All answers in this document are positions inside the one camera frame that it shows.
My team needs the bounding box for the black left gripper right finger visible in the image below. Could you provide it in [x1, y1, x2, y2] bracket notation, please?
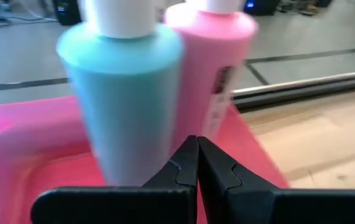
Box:
[197, 136, 355, 224]

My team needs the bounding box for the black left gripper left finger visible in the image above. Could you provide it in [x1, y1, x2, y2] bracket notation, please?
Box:
[30, 135, 199, 224]

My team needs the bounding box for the black floor box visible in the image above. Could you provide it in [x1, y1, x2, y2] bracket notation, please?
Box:
[52, 0, 82, 26]
[244, 0, 281, 16]

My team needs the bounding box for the black aluminium table frame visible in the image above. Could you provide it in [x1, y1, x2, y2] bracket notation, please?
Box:
[231, 68, 355, 113]

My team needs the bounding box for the pink plastic tray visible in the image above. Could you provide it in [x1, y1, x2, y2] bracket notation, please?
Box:
[0, 95, 290, 224]

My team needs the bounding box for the large teal paint bottle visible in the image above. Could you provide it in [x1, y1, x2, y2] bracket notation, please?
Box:
[55, 0, 184, 187]

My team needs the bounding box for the large pink paint bottle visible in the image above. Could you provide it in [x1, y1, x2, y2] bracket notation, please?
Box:
[164, 0, 259, 150]

